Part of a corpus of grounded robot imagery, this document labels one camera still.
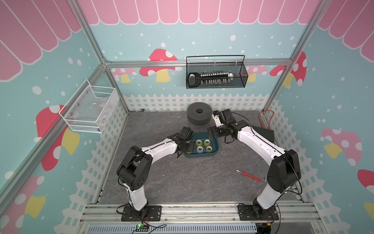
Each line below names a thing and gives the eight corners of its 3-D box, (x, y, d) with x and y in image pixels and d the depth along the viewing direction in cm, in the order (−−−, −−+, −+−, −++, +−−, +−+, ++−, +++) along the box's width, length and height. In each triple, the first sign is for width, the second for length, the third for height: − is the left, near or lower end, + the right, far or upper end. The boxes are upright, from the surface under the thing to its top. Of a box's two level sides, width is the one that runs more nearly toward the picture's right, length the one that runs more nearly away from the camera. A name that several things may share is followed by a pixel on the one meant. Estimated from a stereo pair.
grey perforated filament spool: (187, 126, 114) (186, 120, 109) (187, 107, 127) (187, 102, 122) (212, 126, 114) (213, 120, 109) (210, 107, 127) (210, 102, 122)
